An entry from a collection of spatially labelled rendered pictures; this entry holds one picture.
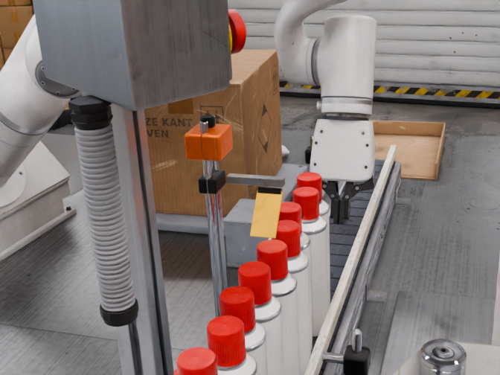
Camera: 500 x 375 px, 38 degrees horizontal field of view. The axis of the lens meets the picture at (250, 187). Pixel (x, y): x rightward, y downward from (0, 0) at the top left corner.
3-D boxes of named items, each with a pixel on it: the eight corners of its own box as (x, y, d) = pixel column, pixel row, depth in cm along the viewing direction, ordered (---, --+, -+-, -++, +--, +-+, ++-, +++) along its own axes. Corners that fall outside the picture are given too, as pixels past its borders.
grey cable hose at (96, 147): (129, 331, 65) (98, 106, 57) (94, 326, 66) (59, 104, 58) (145, 310, 68) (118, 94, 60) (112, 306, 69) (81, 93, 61)
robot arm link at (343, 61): (309, 96, 115) (365, 97, 112) (313, 13, 115) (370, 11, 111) (324, 100, 123) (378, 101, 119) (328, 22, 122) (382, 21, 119)
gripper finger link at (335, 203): (320, 182, 117) (318, 222, 118) (339, 183, 116) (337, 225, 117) (324, 181, 120) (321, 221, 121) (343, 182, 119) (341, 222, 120)
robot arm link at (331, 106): (313, 96, 115) (312, 114, 115) (368, 97, 112) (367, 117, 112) (324, 100, 123) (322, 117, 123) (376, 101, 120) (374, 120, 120)
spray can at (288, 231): (315, 385, 87) (312, 233, 79) (273, 390, 87) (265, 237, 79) (307, 360, 92) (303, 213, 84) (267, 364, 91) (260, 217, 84)
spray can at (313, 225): (327, 341, 95) (325, 199, 88) (288, 339, 96) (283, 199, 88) (329, 320, 100) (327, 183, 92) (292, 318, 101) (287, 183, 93)
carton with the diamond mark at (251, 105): (248, 219, 140) (240, 82, 129) (135, 212, 146) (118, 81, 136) (283, 165, 166) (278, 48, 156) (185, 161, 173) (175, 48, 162)
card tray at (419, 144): (437, 180, 158) (437, 163, 157) (321, 173, 166) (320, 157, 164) (444, 137, 184) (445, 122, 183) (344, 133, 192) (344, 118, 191)
